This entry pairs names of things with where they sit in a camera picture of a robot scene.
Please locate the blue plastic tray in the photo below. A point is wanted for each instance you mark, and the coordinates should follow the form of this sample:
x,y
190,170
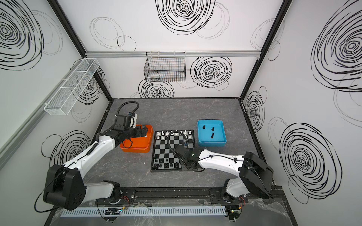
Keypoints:
x,y
211,133

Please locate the orange plastic tray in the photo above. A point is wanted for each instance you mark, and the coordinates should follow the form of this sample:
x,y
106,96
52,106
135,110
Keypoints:
x,y
140,144

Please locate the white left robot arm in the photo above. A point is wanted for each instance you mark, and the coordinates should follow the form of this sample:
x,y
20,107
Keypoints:
x,y
65,187

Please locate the black right frame post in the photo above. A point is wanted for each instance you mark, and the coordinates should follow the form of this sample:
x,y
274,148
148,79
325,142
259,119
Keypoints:
x,y
269,39

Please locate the white mesh shelf basket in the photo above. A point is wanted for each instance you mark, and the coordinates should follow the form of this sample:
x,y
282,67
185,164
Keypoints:
x,y
75,83

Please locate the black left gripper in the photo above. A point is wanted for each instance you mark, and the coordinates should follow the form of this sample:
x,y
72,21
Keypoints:
x,y
140,131

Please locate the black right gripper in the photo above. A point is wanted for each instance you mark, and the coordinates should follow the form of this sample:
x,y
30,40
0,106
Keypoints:
x,y
179,149

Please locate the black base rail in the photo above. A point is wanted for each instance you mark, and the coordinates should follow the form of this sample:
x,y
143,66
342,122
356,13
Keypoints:
x,y
210,195

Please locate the black vertical frame post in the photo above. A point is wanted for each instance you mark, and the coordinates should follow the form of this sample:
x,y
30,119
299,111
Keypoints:
x,y
57,9

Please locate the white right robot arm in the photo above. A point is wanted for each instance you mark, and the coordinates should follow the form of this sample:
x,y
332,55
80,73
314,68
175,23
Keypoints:
x,y
253,175

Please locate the aluminium wall rail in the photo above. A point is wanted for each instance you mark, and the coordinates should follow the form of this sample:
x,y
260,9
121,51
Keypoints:
x,y
197,53

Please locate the white slotted cable duct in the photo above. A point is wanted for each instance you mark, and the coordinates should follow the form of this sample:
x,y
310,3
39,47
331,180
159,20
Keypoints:
x,y
108,212

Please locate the black wire basket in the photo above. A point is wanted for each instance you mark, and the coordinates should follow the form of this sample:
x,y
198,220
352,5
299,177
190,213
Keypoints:
x,y
169,69

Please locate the black and white chessboard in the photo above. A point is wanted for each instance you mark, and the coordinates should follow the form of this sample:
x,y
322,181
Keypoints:
x,y
162,158

